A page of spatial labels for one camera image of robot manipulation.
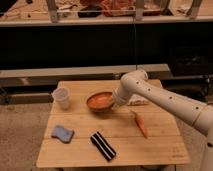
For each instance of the orange ceramic bowl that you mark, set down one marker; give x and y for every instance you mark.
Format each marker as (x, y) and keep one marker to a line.
(100, 102)

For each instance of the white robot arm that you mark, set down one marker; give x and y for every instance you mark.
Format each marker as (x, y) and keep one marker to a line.
(198, 115)

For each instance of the white lying bottle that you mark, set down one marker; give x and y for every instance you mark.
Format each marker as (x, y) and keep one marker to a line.
(137, 100)

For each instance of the orange carrot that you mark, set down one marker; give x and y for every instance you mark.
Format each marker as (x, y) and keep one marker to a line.
(140, 123)

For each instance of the clear plastic cup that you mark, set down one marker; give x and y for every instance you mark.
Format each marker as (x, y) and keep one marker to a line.
(62, 97)

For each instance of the wooden table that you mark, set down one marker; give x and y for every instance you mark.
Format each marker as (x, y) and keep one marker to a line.
(163, 146)

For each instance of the blue sponge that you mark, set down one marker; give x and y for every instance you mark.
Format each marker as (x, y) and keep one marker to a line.
(63, 134)

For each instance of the black white striped cloth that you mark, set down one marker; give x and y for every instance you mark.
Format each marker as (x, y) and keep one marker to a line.
(103, 146)

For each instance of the long wooden bench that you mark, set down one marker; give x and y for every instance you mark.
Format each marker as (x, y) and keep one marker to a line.
(51, 76)

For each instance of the red cloth on shelf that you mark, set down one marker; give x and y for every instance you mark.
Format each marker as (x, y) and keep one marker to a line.
(115, 8)

